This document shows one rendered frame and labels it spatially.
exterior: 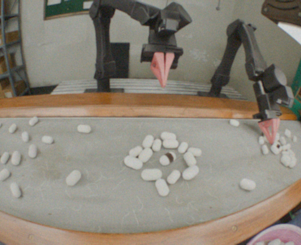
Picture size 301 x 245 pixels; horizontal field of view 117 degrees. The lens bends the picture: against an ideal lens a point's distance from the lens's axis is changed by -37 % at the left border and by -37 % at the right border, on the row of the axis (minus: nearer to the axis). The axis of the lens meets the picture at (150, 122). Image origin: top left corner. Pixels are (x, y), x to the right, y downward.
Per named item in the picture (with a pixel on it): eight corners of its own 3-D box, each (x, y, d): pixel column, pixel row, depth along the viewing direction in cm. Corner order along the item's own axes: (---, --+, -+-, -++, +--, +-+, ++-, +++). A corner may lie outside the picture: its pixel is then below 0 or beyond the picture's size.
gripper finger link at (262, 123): (286, 141, 32) (282, 112, 35) (276, 143, 31) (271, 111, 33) (271, 144, 39) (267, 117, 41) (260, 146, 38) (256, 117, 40)
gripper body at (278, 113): (283, 116, 35) (277, 95, 36) (267, 115, 33) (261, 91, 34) (269, 121, 41) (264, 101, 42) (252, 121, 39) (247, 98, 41)
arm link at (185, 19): (197, 24, 34) (177, -6, 32) (183, 19, 28) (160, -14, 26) (168, 43, 42) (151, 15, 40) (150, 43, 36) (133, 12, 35)
